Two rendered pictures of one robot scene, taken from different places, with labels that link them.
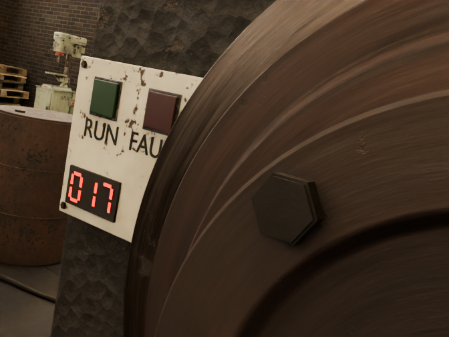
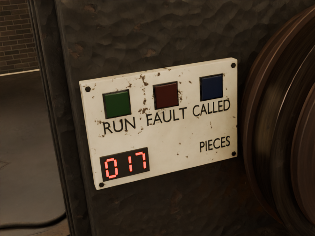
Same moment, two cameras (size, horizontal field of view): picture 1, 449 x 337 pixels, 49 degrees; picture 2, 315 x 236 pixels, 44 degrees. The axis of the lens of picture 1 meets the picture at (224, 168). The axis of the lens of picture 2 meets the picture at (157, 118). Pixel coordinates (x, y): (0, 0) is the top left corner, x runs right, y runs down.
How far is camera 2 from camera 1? 0.57 m
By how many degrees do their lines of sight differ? 50
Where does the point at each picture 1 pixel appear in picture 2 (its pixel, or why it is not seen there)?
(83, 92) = (93, 107)
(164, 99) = (168, 88)
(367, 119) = not seen: outside the picture
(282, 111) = not seen: outside the picture
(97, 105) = (115, 111)
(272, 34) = not seen: outside the picture
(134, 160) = (153, 129)
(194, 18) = (158, 33)
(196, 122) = (294, 96)
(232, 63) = (306, 67)
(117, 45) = (99, 66)
